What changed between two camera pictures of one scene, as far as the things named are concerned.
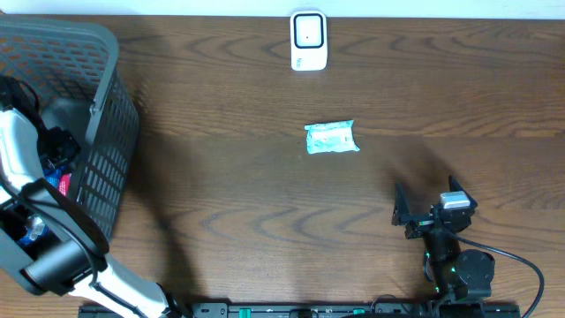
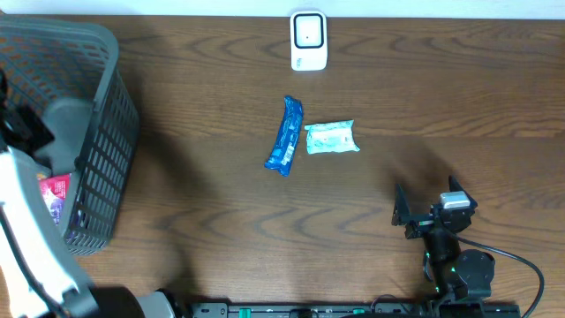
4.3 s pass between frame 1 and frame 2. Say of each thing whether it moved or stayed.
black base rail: stayed
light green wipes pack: stayed
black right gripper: stayed
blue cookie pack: moved
